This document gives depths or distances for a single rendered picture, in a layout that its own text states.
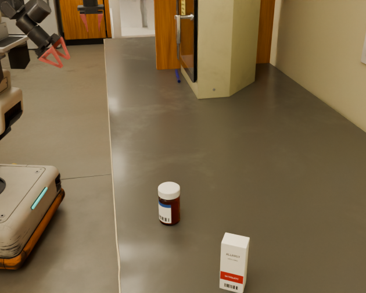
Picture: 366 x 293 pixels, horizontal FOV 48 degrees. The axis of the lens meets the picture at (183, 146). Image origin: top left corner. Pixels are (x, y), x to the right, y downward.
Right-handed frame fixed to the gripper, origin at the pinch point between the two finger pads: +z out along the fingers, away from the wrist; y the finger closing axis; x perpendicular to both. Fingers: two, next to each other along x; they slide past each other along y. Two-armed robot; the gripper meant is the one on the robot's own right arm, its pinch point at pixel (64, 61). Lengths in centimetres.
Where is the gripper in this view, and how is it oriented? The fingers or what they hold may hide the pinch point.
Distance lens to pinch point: 157.1
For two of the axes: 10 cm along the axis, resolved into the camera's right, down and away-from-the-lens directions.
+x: -7.6, 5.6, 3.4
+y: 0.2, -5.0, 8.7
